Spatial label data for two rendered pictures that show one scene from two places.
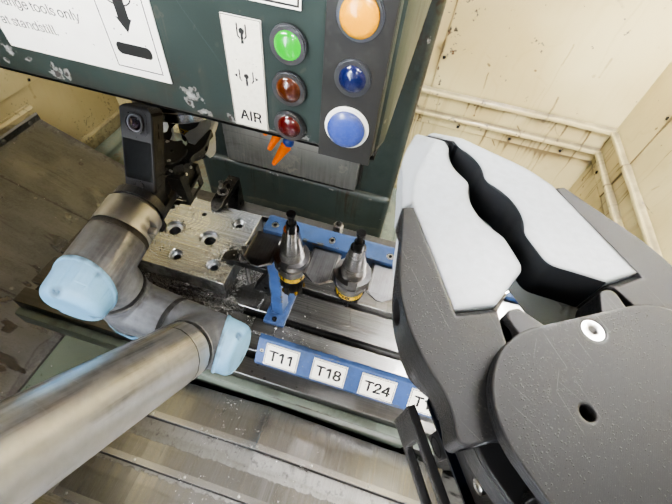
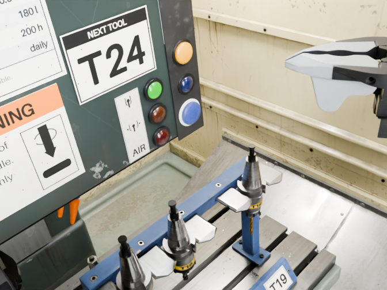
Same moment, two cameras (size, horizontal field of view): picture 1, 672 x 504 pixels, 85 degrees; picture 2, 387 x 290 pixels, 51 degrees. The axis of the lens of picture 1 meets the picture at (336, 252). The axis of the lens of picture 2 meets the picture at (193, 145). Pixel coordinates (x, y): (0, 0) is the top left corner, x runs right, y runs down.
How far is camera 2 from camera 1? 0.36 m
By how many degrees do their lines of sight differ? 39
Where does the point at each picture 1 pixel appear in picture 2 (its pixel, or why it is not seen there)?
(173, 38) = (85, 137)
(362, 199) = (63, 240)
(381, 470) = not seen: outside the picture
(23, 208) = not seen: outside the picture
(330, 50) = (173, 77)
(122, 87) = (44, 209)
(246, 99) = (135, 140)
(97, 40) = (26, 183)
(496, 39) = not seen: hidden behind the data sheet
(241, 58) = (129, 117)
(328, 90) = (177, 99)
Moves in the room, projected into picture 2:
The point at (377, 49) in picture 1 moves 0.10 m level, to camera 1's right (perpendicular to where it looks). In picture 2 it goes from (192, 62) to (236, 33)
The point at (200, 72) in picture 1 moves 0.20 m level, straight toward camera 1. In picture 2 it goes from (103, 147) to (294, 155)
